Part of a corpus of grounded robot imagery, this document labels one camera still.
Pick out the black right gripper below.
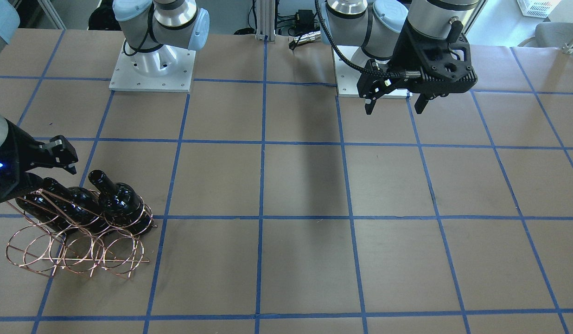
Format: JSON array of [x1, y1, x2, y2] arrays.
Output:
[[0, 120, 78, 203]]

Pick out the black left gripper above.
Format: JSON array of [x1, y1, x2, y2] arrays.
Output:
[[358, 20, 478, 116]]

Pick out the dark glass wine bottle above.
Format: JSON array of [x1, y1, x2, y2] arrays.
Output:
[[41, 177, 110, 235]]

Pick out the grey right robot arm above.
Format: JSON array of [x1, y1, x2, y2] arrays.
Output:
[[0, 0, 472, 203]]

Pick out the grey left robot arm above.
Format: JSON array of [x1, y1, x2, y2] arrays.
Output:
[[314, 0, 479, 115]]

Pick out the dark bottle in rack rear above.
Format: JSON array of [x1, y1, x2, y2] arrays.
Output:
[[15, 193, 70, 232]]

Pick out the dark bottle in rack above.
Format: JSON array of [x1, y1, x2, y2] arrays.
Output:
[[88, 169, 153, 236], [15, 193, 70, 232]]

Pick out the dark bottle in rack front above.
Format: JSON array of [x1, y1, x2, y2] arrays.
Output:
[[88, 169, 153, 236]]

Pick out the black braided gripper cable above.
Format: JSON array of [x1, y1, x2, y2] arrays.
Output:
[[314, 0, 421, 77]]

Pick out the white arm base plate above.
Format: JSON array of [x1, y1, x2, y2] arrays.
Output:
[[109, 44, 196, 93], [334, 44, 412, 99]]

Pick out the copper wire wine rack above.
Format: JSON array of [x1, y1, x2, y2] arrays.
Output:
[[5, 201, 150, 280]]

